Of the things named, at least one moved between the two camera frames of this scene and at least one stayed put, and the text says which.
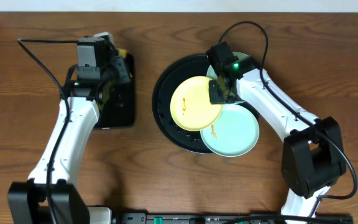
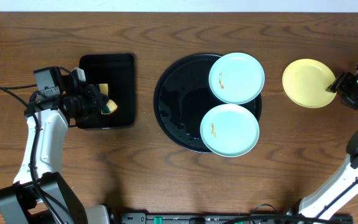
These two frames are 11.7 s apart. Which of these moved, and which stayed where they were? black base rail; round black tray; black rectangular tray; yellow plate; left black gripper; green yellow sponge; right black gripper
Moved: left black gripper; right black gripper; green yellow sponge; yellow plate
Stayed: black base rail; black rectangular tray; round black tray
